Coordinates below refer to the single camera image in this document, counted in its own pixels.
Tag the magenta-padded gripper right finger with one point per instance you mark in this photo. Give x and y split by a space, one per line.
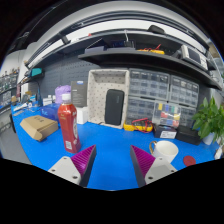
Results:
156 168

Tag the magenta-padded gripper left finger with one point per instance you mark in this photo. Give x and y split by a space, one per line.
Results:
66 168

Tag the red drink bottle white cap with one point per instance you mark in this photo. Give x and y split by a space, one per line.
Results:
68 128

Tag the white ceramic mug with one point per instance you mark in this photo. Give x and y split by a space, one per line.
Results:
166 150

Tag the flat round red coaster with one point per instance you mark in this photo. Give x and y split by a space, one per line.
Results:
189 161

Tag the black box with white label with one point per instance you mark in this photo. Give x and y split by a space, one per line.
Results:
165 132

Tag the plain black box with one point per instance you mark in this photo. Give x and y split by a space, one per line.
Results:
187 135

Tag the brown cardboard box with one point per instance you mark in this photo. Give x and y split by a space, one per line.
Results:
38 126

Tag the clear box with coloured parts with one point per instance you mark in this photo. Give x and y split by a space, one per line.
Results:
166 115

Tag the small white carton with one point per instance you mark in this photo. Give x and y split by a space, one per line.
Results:
82 115

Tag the blue translucent box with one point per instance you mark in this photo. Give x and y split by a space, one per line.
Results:
50 112

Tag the grey small-parts drawer cabinet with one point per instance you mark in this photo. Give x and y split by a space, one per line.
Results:
140 108
187 116
184 91
149 84

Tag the white power adapter block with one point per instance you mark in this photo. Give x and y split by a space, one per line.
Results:
219 153

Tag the green potted plant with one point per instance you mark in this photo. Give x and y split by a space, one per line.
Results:
210 118

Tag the black rectangular case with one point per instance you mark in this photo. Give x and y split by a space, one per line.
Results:
114 106

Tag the dark grey flat box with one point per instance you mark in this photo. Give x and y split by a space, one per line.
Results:
79 93

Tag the white perforated tray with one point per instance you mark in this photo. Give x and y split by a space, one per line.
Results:
97 96

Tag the dark shelf unit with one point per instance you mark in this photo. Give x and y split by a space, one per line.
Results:
7 90

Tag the teal device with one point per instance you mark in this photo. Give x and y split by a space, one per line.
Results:
36 72

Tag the black workbench shelf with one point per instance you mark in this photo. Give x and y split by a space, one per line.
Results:
133 58

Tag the yellow tester on shelf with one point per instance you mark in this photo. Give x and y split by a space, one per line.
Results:
153 51

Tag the white oscilloscope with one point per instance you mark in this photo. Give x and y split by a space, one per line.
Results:
193 56

